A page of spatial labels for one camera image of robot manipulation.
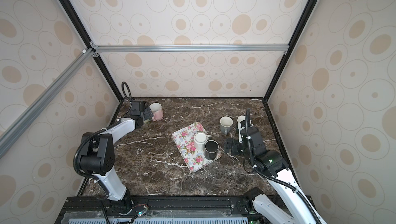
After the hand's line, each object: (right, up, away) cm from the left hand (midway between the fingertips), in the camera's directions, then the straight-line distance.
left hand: (146, 108), depth 96 cm
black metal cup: (+40, -23, -12) cm, 47 cm away
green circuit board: (+9, -48, -24) cm, 54 cm away
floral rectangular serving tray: (+23, -19, +2) cm, 30 cm away
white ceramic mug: (+34, -18, -8) cm, 39 cm away
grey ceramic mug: (+50, -10, 0) cm, 51 cm away
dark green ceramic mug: (+52, -6, -31) cm, 60 cm away
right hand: (+50, -16, -23) cm, 57 cm away
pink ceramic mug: (+6, -1, +4) cm, 7 cm away
